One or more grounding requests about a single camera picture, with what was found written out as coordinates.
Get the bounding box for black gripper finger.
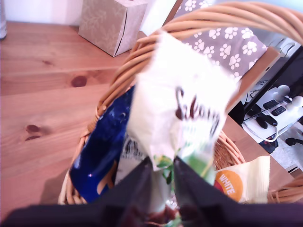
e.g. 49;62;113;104
173;157;238;214
94;157;154;214

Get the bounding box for red and cream egg bag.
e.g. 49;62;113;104
213;155;272;204

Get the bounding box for blue Terry's egg bag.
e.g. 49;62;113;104
68;86;136;204

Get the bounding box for beige leaf-print tissue box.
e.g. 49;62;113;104
78;0;149;57

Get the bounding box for white power strip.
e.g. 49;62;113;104
243;94;303;142

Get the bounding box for black flat panel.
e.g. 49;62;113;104
243;48;303;116

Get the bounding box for paw print cushion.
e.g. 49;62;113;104
163;0;269;82

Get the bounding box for white cylindrical container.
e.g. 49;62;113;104
0;0;7;40

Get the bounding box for woven wicker basket with handle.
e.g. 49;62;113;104
58;1;303;205

